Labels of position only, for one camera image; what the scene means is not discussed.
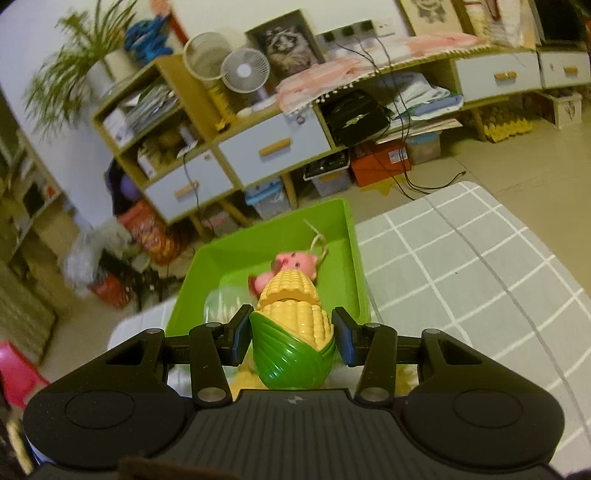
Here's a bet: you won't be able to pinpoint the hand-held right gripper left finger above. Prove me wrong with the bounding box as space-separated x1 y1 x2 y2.
105 305 254 408

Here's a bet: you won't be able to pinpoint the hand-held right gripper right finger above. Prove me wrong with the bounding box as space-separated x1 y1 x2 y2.
332 307 481 404

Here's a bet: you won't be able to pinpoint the toy corn with green husk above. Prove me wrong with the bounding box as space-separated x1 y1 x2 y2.
249 270 337 392

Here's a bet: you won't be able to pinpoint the green plastic box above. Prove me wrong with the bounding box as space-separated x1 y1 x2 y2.
165 198 373 371

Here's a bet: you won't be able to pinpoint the clear cotton swab container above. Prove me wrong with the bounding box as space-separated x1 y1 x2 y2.
205 286 252 325

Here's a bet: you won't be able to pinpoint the pink pig toy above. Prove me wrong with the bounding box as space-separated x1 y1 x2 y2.
249 219 329 294

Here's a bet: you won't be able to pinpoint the clear bin with blue lid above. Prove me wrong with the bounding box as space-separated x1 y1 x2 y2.
245 180 290 220

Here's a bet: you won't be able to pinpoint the orange snack bucket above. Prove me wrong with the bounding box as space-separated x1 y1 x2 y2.
117 200 184 267

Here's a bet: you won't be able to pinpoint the red carton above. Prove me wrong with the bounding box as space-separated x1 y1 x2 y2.
90 274 131 308

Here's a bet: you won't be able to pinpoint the clear storage bin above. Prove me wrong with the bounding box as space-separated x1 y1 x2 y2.
302 154 354 197

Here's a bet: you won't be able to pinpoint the clear plastic bag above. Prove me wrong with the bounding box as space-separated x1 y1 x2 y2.
62 219 134 296

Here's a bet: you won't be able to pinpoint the orange shoe box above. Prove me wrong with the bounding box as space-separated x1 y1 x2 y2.
349 141 413 188

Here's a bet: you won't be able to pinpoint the white carton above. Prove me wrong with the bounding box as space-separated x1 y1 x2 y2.
136 148 158 179

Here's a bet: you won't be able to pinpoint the tall wooden shelf cabinet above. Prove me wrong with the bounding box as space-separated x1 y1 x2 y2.
91 54 343 241

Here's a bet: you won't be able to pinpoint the black bag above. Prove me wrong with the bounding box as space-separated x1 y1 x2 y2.
320 89 392 147

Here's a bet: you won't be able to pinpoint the yellow canister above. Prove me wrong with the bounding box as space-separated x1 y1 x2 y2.
208 83 237 133

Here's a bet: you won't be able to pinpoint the red plastic stool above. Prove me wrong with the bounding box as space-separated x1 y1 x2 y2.
0 342 51 411

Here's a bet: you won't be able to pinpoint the pile of papers on shelf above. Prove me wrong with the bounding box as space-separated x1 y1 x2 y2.
124 85 182 133

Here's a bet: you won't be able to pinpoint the stack of folded papers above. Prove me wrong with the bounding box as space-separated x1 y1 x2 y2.
385 74 465 123

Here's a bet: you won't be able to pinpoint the low wooden cabinet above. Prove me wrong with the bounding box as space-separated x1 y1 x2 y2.
314 44 591 141

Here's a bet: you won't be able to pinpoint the yellow egg crate foam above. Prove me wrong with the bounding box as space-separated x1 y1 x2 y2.
484 119 533 142

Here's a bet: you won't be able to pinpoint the small white desk fan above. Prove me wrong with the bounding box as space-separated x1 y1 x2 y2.
220 47 271 110

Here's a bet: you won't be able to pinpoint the pink patterned cloth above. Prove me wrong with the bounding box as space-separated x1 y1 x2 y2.
276 34 490 114

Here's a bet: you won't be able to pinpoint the large round white fan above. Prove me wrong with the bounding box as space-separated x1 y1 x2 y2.
183 31 234 82

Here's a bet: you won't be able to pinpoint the framed cat picture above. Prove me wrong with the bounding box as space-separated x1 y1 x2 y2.
245 10 327 86

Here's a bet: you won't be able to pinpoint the blue plush toy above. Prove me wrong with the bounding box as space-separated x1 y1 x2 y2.
124 16 174 64

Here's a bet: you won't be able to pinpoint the white wooden crate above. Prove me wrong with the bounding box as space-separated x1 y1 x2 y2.
538 91 583 130

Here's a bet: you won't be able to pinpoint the potted green plant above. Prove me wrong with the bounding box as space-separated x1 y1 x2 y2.
23 0 145 134

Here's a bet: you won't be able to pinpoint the framed cartoon drawing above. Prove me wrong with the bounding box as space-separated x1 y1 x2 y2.
398 0 465 36

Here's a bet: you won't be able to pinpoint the white drawer wooden handle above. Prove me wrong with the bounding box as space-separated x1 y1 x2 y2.
218 113 331 185
455 51 542 100
145 152 234 216
539 51 591 89

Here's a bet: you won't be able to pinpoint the black power cable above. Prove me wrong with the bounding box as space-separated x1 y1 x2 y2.
332 37 467 202

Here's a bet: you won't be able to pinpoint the wall power outlets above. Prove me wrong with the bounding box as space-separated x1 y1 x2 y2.
321 18 398 45

